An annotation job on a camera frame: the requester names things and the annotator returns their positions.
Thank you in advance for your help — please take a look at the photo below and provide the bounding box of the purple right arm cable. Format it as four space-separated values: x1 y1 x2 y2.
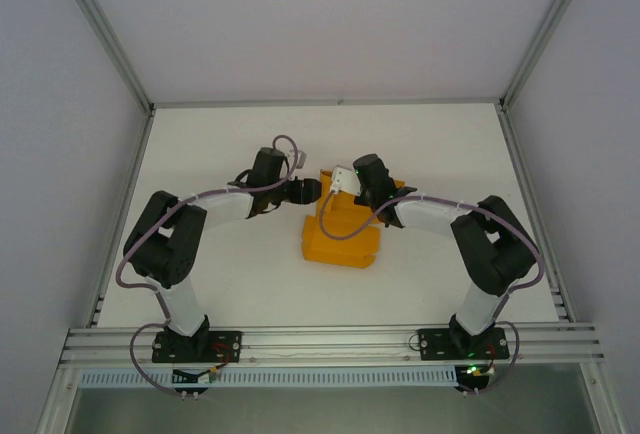
318 188 546 398

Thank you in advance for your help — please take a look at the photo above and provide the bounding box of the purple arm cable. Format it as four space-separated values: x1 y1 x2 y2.
318 188 546 398
115 133 309 398

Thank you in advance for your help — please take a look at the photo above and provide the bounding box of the aluminium table edge rail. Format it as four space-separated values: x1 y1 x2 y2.
87 107 157 329
498 103 576 324

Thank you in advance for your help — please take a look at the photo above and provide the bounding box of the aluminium mounting rail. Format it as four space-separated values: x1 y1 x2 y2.
62 322 604 369

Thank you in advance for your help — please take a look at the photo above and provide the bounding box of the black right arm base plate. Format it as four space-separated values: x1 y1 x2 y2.
416 326 512 362

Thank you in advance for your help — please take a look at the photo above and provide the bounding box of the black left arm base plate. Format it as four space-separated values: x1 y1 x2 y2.
151 327 244 366

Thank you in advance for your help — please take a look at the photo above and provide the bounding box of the aluminium frame post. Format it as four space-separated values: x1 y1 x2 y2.
52 0 155 113
499 0 600 113

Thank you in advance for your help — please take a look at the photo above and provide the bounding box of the light blue slotted cable duct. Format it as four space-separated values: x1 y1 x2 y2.
78 365 460 389

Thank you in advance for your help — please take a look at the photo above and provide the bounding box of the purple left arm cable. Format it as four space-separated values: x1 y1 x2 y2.
115 133 309 398

